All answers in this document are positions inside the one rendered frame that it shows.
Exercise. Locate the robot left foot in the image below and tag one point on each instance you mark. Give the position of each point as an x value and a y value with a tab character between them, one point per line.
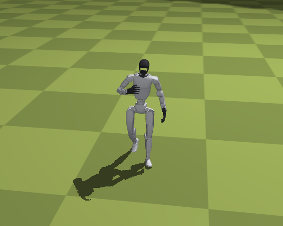
148	162

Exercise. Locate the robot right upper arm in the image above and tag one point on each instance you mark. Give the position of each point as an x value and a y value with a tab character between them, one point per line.
127	80

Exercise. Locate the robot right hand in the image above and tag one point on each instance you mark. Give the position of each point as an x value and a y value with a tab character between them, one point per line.
132	90

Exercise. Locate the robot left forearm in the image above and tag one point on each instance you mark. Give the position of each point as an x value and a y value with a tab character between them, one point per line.
162	100

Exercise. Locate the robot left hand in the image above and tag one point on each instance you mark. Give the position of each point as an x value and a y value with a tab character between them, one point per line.
164	114

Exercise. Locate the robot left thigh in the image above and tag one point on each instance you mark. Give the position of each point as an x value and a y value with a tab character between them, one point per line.
149	123

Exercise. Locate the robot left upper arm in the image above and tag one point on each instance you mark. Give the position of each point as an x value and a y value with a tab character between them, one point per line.
155	81

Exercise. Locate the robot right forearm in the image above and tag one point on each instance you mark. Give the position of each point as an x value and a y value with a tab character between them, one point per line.
122	91

